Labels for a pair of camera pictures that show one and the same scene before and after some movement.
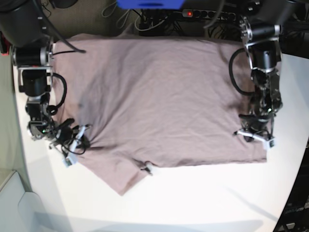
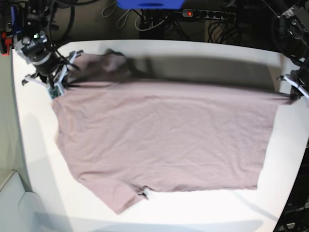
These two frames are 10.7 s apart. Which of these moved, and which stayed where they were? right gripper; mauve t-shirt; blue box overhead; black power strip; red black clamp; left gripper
Moved: left gripper; right gripper; mauve t-shirt
Stayed: red black clamp; blue box overhead; black power strip
